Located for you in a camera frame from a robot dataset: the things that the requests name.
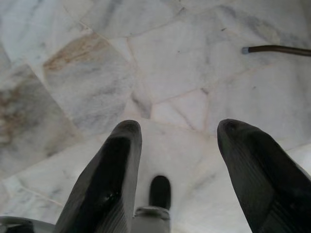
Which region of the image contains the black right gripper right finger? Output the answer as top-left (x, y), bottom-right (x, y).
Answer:
top-left (217, 118), bottom-right (311, 233)

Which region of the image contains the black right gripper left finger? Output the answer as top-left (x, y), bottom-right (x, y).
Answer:
top-left (54, 119), bottom-right (142, 233)

